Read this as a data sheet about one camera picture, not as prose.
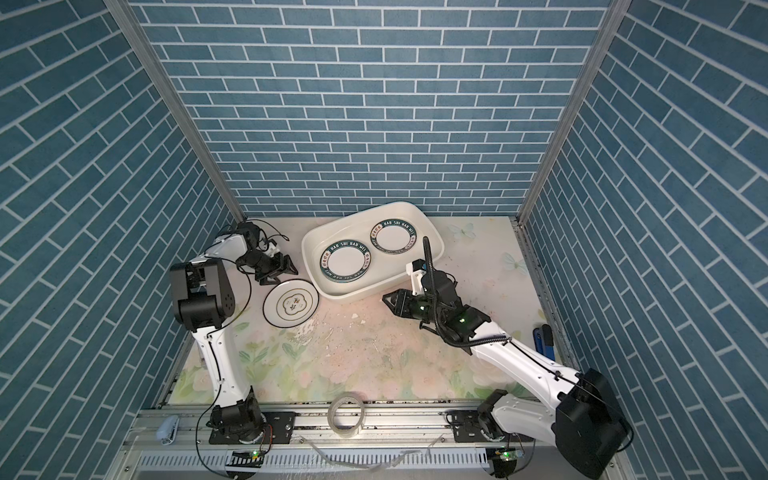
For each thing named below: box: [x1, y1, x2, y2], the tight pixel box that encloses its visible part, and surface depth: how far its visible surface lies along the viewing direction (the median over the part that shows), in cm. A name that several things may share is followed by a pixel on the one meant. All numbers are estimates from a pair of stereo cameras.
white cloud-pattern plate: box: [263, 278, 320, 328], surface depth 98 cm
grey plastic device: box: [156, 415, 180, 446], surface depth 73 cm
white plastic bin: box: [302, 201, 445, 302], surface depth 110 cm
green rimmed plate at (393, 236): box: [369, 218, 418, 255], surface depth 115 cm
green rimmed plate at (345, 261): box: [320, 239, 372, 283], surface depth 107 cm
